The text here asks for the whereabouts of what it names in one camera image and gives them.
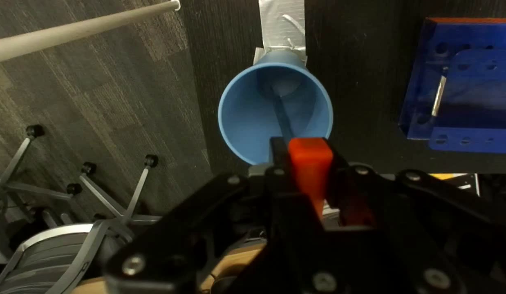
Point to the blue perforated plastic object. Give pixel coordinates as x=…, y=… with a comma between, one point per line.
x=473, y=102

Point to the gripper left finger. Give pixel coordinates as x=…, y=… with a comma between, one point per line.
x=183, y=228

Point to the silver metal pin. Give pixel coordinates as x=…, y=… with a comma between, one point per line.
x=438, y=96

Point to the strip of silver tape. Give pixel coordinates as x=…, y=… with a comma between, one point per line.
x=277, y=24

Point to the blue plastic cup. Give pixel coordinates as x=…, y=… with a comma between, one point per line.
x=245, y=122

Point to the grey pole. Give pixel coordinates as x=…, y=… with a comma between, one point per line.
x=73, y=30

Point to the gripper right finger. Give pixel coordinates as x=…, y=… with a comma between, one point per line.
x=449, y=220

